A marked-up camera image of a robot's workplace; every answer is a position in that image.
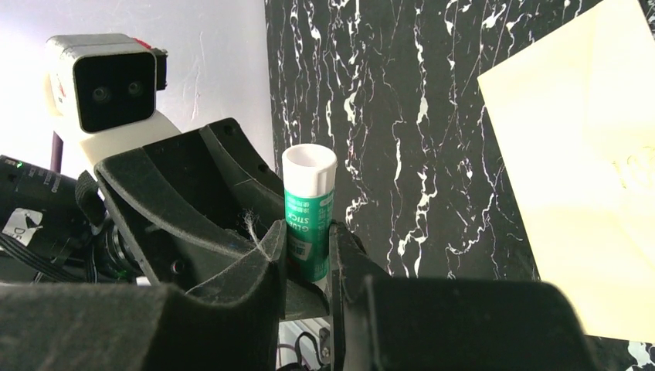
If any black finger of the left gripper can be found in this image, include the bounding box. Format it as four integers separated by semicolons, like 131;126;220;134
199;118;284;239
94;148;254;284

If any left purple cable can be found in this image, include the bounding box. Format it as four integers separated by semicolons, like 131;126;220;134
49;130;65;174

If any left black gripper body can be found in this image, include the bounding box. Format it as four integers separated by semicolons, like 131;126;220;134
1;156;143;284

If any green white glue stick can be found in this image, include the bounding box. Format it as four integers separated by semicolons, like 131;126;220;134
282;144;338;283

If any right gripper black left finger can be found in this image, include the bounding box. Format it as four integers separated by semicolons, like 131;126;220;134
1;221;287;370

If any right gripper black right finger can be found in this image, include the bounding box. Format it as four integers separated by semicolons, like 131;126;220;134
329;223;599;370

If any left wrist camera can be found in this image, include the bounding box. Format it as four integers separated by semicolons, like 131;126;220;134
44;33;180;171

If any cream paper envelope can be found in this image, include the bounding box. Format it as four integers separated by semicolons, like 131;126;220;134
478;1;654;342

